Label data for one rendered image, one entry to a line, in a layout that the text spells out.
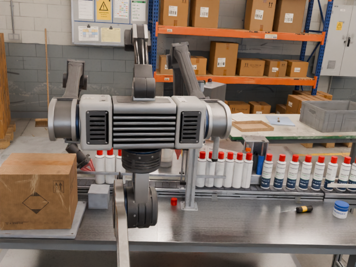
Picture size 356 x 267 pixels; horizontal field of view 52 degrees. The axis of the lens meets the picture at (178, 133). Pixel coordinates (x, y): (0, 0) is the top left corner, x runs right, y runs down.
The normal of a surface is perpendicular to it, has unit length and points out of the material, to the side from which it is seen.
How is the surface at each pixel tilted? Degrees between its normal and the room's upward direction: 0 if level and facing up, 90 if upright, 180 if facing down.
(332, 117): 90
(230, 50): 89
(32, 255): 0
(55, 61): 90
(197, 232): 0
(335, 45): 90
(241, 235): 0
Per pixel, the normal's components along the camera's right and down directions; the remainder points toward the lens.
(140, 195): 0.21, 0.32
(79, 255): 0.06, -0.95
